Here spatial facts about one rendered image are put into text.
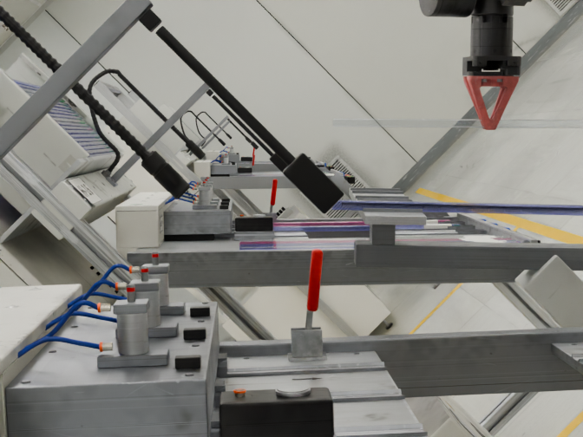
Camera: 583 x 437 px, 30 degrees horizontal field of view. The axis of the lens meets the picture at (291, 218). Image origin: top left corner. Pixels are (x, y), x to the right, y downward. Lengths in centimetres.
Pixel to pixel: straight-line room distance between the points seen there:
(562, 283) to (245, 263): 63
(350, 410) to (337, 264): 100
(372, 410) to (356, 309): 462
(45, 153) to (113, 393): 127
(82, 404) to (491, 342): 51
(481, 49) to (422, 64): 712
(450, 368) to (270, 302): 436
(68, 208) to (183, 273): 22
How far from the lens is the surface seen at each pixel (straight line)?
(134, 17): 81
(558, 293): 143
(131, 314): 78
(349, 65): 855
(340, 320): 546
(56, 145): 198
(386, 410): 88
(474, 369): 113
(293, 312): 548
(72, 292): 105
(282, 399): 73
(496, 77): 150
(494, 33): 150
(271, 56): 852
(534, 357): 114
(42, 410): 76
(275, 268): 187
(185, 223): 218
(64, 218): 184
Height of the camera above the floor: 122
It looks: 5 degrees down
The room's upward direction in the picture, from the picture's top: 45 degrees counter-clockwise
